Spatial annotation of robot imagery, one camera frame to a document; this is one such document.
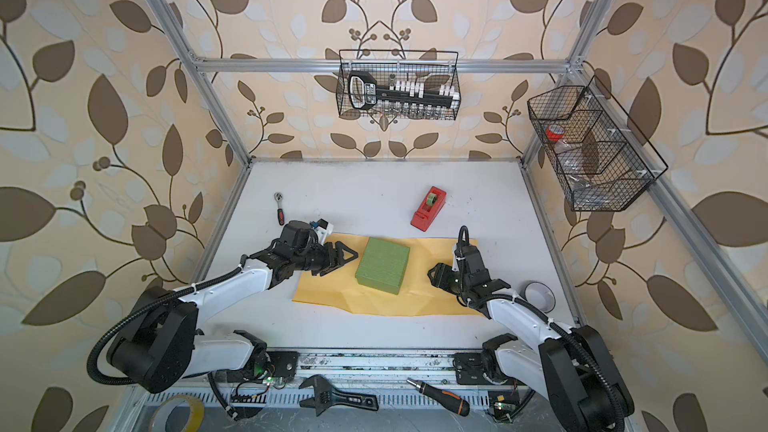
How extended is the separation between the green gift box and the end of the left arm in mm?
83

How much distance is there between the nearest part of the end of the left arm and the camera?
2.15ft

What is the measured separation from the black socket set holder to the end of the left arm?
0.42m

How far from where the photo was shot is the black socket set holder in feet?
2.72

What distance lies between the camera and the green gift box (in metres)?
0.85
